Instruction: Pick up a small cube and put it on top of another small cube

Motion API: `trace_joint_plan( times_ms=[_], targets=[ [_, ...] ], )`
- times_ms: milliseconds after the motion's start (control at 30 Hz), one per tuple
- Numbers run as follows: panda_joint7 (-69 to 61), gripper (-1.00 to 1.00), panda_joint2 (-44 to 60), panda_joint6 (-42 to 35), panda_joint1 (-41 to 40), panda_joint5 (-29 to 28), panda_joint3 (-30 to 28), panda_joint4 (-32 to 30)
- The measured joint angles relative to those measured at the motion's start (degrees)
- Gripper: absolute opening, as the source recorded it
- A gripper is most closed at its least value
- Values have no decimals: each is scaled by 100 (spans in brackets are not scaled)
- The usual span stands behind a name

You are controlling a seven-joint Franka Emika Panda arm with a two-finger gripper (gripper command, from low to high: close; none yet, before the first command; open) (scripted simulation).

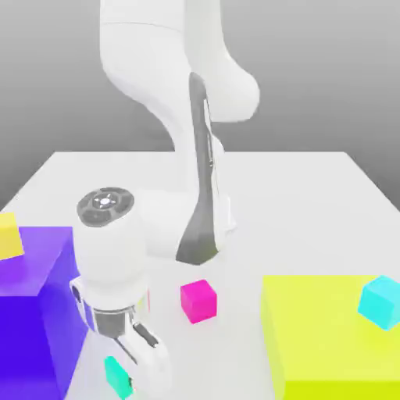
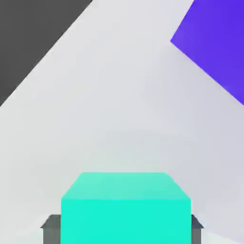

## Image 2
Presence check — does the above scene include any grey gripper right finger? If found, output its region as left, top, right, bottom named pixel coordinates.
left=190, top=213, right=205, bottom=244

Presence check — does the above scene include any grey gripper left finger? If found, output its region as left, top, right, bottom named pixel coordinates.
left=39, top=214, right=62, bottom=244

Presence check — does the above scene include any small turquoise cube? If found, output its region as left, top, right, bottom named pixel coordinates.
left=60, top=172, right=192, bottom=244

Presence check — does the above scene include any large purple box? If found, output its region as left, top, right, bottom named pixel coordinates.
left=170, top=0, right=244, bottom=106

